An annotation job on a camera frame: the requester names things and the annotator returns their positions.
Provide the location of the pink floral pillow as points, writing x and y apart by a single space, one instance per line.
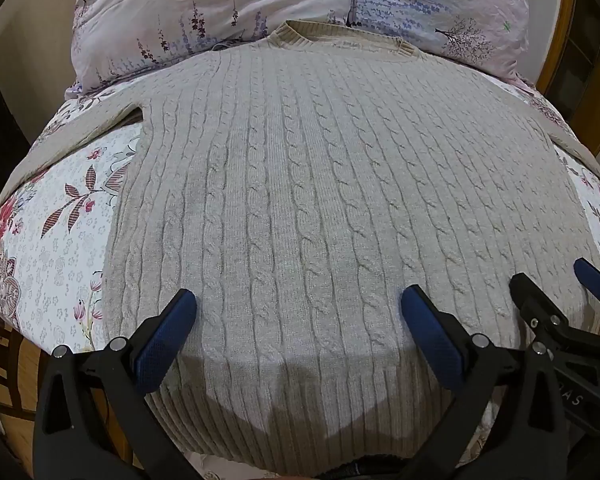
445 5
205 5

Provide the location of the wooden bed frame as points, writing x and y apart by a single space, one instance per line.
565 35

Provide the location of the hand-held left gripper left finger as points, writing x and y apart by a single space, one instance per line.
166 329

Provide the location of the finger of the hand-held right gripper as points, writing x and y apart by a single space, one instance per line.
530 294
596 280

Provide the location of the white floral bed sheet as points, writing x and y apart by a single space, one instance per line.
55 260

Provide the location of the pink floral pillow upper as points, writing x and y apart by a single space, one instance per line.
445 5

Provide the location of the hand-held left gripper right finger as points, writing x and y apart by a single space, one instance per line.
431 336

